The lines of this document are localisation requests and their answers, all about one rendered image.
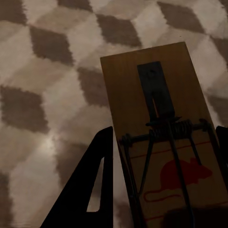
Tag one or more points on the mousetrap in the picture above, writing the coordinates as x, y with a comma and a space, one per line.
174, 172

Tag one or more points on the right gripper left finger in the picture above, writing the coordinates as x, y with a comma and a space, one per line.
69, 210

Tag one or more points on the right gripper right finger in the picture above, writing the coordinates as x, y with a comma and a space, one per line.
222, 133

